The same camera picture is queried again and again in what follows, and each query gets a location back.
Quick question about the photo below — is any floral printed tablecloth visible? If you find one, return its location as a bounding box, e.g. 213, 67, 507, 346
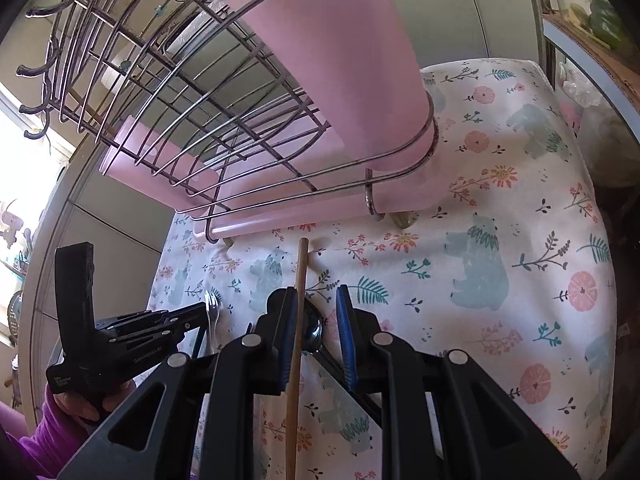
147, 57, 616, 480

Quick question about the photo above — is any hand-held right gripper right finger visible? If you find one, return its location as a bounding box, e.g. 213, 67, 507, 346
335, 284, 583, 480

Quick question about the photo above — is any black spoon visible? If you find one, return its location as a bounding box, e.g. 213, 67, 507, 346
301, 299, 386, 428

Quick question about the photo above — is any person's left hand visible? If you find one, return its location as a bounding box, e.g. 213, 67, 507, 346
52, 380, 136, 423

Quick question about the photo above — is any wooden chopstick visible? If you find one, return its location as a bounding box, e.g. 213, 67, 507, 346
285, 237, 310, 480

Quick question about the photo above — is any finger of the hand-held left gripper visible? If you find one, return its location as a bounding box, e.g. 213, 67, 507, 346
95, 304, 210, 333
112, 327, 207, 358

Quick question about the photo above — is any green pumpkin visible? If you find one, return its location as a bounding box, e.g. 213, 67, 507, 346
587, 0, 631, 46

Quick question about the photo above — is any pink plastic cup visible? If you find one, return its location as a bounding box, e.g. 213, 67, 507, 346
220, 0, 436, 211

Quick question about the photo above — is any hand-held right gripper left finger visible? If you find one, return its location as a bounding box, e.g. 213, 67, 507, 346
55, 286, 301, 480

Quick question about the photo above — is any metal wire utensil rack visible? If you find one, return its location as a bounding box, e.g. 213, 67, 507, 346
17, 0, 441, 246

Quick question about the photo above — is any person's left forearm purple sleeve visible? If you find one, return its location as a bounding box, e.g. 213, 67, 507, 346
0, 385, 101, 480

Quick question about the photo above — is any window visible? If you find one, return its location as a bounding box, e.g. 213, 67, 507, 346
0, 85, 66, 351

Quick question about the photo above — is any pink drip tray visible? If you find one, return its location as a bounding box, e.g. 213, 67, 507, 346
172, 180, 436, 241

